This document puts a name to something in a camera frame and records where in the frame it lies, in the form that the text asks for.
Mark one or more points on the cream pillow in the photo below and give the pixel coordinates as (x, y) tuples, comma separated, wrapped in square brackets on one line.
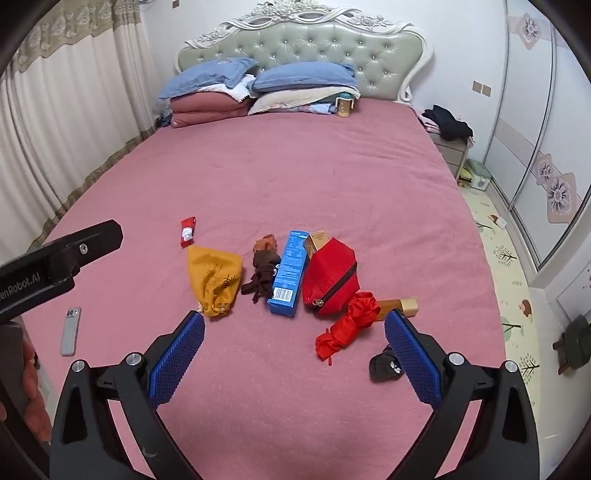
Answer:
[(288, 99)]

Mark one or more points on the cream curtain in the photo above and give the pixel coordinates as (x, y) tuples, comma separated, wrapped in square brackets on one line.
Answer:
[(60, 106)]

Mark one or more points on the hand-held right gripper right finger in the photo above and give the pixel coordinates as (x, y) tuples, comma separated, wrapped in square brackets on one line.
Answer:
[(413, 360)]

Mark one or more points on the baby bottle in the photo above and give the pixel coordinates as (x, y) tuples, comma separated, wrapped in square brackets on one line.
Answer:
[(344, 106)]

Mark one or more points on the wooden block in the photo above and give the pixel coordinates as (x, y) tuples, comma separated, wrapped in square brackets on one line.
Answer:
[(399, 307)]

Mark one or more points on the white lace cloth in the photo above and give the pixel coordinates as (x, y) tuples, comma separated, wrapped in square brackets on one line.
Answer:
[(240, 87)]

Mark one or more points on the gold cardboard box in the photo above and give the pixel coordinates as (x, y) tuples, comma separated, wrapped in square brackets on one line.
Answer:
[(315, 242)]

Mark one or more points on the brown knitted glove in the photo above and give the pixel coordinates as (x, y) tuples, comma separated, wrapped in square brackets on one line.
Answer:
[(261, 277)]

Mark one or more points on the blue pillow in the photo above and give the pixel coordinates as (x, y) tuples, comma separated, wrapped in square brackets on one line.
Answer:
[(304, 76), (207, 78)]

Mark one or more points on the grey smartphone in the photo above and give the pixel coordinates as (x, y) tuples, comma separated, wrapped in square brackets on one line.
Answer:
[(70, 331)]

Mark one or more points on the green tufted headboard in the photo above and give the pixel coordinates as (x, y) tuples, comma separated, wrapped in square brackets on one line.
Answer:
[(314, 50)]

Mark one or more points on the wall switch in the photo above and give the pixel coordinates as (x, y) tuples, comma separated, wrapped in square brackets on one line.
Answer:
[(481, 88)]

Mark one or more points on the white floral wardrobe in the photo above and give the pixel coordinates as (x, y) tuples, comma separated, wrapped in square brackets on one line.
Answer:
[(540, 129)]

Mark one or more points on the grey nightstand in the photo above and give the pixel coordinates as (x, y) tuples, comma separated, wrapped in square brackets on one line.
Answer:
[(452, 150)]

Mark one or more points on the red zip pouch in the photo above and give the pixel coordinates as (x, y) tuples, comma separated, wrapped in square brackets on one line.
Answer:
[(330, 279)]

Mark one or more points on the green white container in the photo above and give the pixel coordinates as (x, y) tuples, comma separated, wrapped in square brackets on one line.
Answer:
[(475, 175)]

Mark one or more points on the small green stool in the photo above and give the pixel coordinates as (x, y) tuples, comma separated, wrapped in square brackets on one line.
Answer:
[(575, 344)]

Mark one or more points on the small black pouch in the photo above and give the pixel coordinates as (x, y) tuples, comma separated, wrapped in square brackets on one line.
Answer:
[(384, 367)]

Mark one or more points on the red snack packet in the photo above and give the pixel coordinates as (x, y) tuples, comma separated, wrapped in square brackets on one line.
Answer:
[(188, 232)]

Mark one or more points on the blue cardboard box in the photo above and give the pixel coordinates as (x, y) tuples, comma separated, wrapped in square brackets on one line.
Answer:
[(288, 274)]

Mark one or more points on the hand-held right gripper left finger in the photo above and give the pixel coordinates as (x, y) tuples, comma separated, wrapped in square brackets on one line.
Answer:
[(178, 360)]

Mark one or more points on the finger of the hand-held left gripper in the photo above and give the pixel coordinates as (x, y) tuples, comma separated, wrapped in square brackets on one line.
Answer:
[(87, 244)]

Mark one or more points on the black clothes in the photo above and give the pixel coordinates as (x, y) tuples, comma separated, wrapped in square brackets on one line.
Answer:
[(450, 122)]

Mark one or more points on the person's left hand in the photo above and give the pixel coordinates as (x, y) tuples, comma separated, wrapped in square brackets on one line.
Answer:
[(34, 397)]

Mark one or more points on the pink bed sheet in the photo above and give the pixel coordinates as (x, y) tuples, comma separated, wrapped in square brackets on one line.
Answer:
[(295, 175)]

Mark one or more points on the printed play mat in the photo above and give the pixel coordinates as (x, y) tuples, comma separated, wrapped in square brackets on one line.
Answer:
[(503, 277)]

